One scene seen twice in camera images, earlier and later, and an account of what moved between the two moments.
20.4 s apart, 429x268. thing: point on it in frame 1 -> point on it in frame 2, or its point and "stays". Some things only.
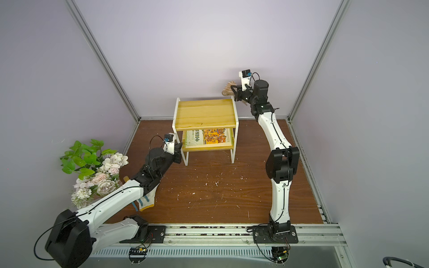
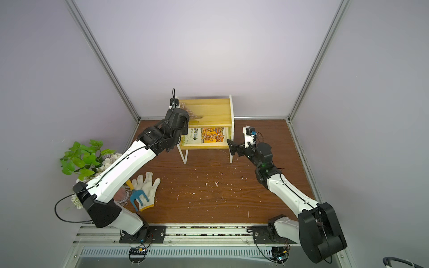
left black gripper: (176, 154) -> (184, 130)
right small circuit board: (280, 254) stays
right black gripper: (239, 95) -> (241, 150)
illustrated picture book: (208, 137) stays
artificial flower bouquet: (98, 170) stays
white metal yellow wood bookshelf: (206, 125) stays
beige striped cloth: (228, 90) -> (191, 114)
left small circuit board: (137, 254) stays
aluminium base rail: (313, 240) stays
